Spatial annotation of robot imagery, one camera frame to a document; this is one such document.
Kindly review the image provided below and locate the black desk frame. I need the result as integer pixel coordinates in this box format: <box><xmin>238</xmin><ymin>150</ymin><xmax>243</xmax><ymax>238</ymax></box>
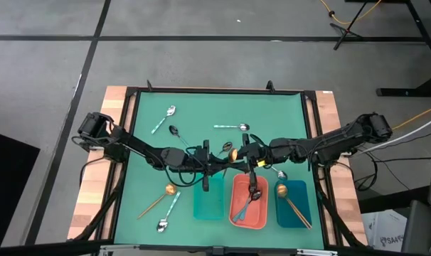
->
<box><xmin>376</xmin><ymin>0</ymin><xmax>431</xmax><ymax>97</ymax></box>

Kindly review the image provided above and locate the white printed cardboard box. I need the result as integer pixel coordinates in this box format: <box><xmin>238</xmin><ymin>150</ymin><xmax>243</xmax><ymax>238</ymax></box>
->
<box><xmin>361</xmin><ymin>209</ymin><xmax>409</xmax><ymax>254</ymax></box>

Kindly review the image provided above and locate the black camera rig beam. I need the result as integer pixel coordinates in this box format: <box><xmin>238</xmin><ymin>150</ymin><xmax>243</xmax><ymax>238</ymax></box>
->
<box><xmin>0</xmin><ymin>240</ymin><xmax>431</xmax><ymax>256</ymax></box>

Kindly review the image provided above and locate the dark grey plastic case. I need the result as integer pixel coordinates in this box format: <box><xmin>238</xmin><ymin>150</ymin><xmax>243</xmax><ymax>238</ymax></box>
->
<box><xmin>400</xmin><ymin>119</ymin><xmax>431</xmax><ymax>256</ymax></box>

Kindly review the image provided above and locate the black tripod stand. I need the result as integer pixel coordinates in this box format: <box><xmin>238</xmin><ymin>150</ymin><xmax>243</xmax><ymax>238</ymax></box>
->
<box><xmin>329</xmin><ymin>0</ymin><xmax>371</xmax><ymax>50</ymax></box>

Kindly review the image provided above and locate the blue plastic bin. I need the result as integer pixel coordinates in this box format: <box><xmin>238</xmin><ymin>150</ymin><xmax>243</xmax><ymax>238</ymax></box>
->
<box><xmin>274</xmin><ymin>179</ymin><xmax>313</xmax><ymax>229</ymax></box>

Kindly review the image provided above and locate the black floor cable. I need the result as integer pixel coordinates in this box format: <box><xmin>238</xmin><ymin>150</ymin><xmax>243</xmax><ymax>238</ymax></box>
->
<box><xmin>353</xmin><ymin>131</ymin><xmax>431</xmax><ymax>191</ymax></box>

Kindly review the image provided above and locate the black cabinet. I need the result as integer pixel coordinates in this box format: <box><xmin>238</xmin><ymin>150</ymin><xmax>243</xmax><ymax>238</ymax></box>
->
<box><xmin>0</xmin><ymin>129</ymin><xmax>41</xmax><ymax>249</ymax></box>

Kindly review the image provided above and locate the black table frame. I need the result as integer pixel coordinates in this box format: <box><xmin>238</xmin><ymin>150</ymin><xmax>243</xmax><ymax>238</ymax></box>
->
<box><xmin>108</xmin><ymin>86</ymin><xmax>332</xmax><ymax>250</ymax></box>

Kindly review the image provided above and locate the green table mat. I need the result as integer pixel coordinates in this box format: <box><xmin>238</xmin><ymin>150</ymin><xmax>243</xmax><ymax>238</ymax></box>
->
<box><xmin>114</xmin><ymin>91</ymin><xmax>325</xmax><ymax>250</ymax></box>

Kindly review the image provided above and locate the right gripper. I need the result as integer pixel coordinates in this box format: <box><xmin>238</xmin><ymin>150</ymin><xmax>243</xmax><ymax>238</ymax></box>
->
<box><xmin>236</xmin><ymin>133</ymin><xmax>274</xmax><ymax>193</ymax></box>

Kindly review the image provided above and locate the teal translucent plastic bin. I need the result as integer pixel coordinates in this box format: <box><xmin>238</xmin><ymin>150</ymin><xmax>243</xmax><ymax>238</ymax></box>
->
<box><xmin>193</xmin><ymin>172</ymin><xmax>225</xmax><ymax>220</ymax></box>

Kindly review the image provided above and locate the orange plastic bin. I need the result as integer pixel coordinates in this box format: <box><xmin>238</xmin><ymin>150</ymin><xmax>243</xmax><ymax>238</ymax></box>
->
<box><xmin>228</xmin><ymin>173</ymin><xmax>269</xmax><ymax>230</ymax></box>

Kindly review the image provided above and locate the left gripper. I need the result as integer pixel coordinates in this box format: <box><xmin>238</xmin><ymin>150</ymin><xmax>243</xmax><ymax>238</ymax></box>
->
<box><xmin>186</xmin><ymin>139</ymin><xmax>231</xmax><ymax>192</ymax></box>

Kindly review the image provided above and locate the silver spoon patterned teal handle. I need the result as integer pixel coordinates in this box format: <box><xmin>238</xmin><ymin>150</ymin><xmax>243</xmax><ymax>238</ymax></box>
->
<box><xmin>151</xmin><ymin>105</ymin><xmax>177</xmax><ymax>133</ymax></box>
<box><xmin>156</xmin><ymin>191</ymin><xmax>182</xmax><ymax>234</ymax></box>
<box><xmin>270</xmin><ymin>165</ymin><xmax>288</xmax><ymax>181</ymax></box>
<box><xmin>213</xmin><ymin>122</ymin><xmax>251</xmax><ymax>132</ymax></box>

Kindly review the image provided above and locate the white cable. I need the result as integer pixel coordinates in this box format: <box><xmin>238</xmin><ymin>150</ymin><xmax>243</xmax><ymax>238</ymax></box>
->
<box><xmin>357</xmin><ymin>113</ymin><xmax>431</xmax><ymax>154</ymax></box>

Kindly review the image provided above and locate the yellow extension cable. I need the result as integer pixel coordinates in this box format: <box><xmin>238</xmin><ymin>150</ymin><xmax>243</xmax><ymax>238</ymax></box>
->
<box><xmin>319</xmin><ymin>0</ymin><xmax>383</xmax><ymax>26</ymax></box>
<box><xmin>392</xmin><ymin>102</ymin><xmax>431</xmax><ymax>131</ymax></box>

